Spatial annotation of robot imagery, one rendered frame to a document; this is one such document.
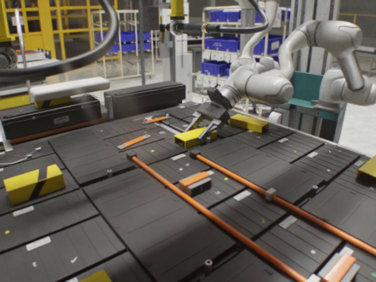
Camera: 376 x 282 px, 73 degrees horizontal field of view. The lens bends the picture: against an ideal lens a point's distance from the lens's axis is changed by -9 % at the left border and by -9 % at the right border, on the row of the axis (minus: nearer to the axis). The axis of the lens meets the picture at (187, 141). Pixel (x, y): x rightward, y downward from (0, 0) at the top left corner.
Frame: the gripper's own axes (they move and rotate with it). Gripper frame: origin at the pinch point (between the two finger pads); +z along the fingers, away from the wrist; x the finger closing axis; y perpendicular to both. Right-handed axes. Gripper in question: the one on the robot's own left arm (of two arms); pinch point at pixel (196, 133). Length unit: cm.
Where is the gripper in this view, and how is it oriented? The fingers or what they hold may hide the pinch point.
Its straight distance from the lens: 107.4
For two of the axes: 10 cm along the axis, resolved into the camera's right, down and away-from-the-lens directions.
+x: -6.2, -3.2, 7.1
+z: -6.4, 7.3, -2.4
